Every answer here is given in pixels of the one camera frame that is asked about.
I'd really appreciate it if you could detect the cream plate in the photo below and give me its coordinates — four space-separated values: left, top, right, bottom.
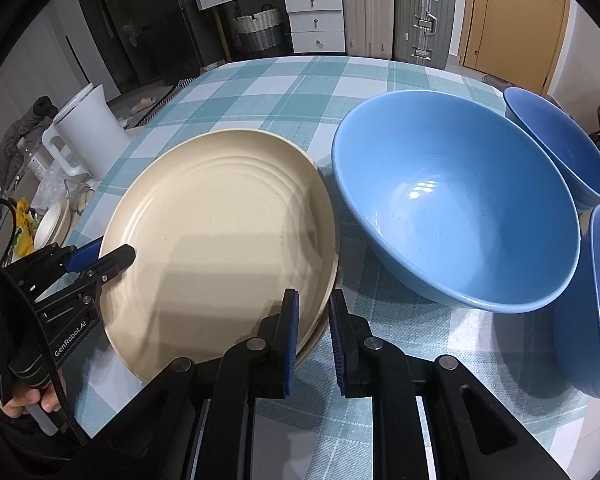
100 129 339 382
296 259 339 366

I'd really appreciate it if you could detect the large blue bowl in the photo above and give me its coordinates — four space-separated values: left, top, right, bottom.
332 90 581 314

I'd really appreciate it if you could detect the stack of small cream bowls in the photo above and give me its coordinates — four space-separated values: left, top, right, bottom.
34 198 72 250

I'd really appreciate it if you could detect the person's left hand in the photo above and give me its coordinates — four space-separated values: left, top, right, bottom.
0 384 60 418

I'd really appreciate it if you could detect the yellow plastic bag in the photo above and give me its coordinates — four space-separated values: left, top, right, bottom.
12 197 35 261

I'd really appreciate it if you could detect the white electric kettle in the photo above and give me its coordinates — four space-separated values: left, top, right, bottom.
42 84 131 181

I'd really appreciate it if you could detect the teal plaid tablecloth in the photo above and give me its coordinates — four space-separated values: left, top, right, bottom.
70 56 586 479

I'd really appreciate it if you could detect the black cabinet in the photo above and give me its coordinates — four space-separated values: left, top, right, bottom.
78 0 225 94

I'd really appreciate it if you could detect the woven laundry basket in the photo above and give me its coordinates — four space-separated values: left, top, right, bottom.
233 3 288 58

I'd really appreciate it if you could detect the silver aluminium suitcase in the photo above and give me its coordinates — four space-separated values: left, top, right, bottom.
393 0 456 70

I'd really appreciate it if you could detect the beige hard suitcase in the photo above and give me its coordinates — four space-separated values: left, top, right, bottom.
342 0 394 60

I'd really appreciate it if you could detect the wooden door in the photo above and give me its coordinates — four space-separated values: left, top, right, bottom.
458 0 570 94

